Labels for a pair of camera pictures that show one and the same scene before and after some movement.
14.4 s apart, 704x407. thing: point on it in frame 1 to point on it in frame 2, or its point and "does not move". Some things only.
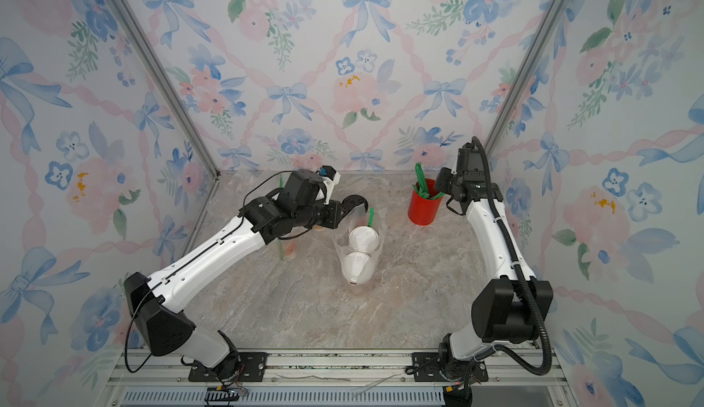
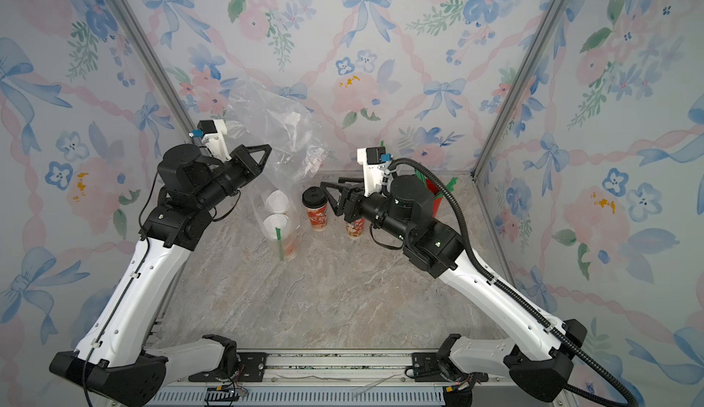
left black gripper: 335,214 to 243,159
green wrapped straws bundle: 422,190 does not move
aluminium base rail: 330,379 does not move
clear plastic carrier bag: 282,248 does not move
